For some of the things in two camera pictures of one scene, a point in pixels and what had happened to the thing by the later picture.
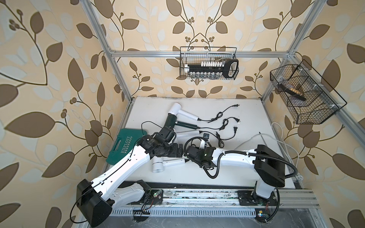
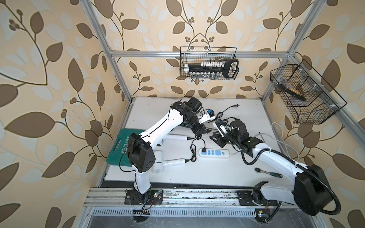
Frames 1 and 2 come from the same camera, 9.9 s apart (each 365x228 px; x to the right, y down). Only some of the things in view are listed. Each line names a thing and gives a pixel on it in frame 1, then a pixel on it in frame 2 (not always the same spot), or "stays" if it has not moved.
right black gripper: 196,148 to 219,138
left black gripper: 174,153 to 200,128
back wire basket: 217,63 stays
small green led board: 156,194 stays
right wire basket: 307,102 stays
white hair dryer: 158,165 stays
